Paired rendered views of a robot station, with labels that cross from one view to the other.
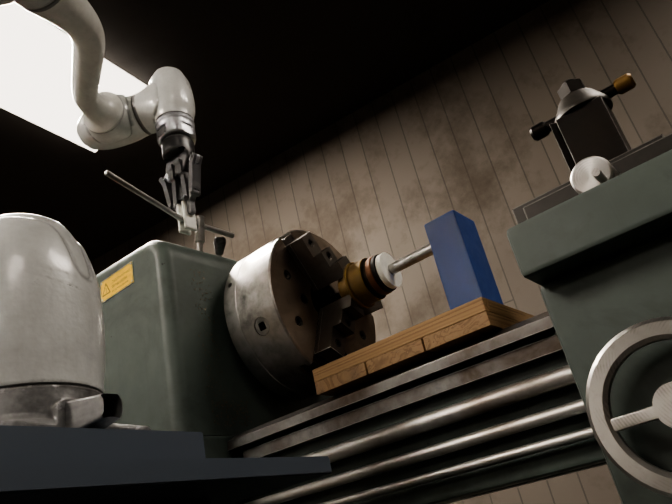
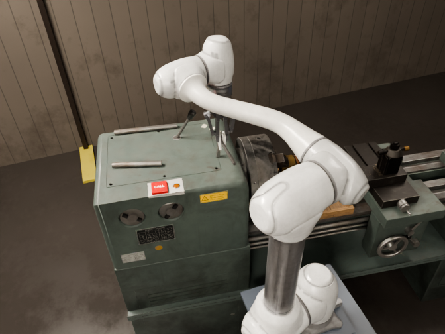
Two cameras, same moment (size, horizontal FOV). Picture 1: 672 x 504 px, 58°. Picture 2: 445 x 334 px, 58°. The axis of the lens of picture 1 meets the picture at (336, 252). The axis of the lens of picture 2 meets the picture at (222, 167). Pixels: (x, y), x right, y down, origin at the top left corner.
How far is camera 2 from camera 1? 202 cm
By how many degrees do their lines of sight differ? 76
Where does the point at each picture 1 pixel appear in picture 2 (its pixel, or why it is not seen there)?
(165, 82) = (230, 61)
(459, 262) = not seen: hidden behind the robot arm
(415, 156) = not seen: outside the picture
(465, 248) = not seen: hidden behind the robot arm
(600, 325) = (385, 230)
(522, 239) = (389, 222)
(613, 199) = (408, 219)
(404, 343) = (328, 215)
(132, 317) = (224, 211)
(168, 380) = (245, 232)
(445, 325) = (342, 213)
